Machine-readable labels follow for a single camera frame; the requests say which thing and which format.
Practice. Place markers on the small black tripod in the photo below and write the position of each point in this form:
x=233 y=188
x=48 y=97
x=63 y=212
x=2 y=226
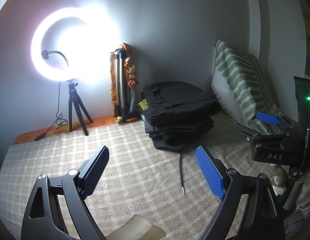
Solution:
x=72 y=105

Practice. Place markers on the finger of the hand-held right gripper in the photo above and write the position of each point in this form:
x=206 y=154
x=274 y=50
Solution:
x=245 y=131
x=266 y=117

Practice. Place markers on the orange cloth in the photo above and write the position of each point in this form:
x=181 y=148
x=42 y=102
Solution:
x=112 y=80

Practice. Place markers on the black pants with yellow print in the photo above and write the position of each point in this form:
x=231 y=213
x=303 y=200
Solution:
x=180 y=102

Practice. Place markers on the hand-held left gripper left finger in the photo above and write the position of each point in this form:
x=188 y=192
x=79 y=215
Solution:
x=94 y=172

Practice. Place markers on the stack of dark folded clothes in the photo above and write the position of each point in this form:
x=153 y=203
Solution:
x=180 y=135

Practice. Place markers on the folded silver tripod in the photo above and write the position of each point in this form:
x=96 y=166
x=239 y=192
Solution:
x=120 y=80

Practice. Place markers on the striped clothing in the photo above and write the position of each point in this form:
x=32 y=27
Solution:
x=297 y=222

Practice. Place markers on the beige plush toy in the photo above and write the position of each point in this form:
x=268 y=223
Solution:
x=278 y=177

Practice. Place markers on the orange bedsheet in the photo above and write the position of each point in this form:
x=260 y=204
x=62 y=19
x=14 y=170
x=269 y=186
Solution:
x=44 y=133

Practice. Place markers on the patterned scarf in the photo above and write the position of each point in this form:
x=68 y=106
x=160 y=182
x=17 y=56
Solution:
x=131 y=70

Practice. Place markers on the beige checked blanket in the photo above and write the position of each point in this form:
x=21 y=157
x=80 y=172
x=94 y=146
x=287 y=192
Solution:
x=135 y=160

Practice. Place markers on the green striped pillow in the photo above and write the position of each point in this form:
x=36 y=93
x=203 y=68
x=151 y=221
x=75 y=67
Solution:
x=240 y=80

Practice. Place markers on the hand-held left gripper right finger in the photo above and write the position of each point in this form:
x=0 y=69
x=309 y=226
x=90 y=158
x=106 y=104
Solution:
x=210 y=172

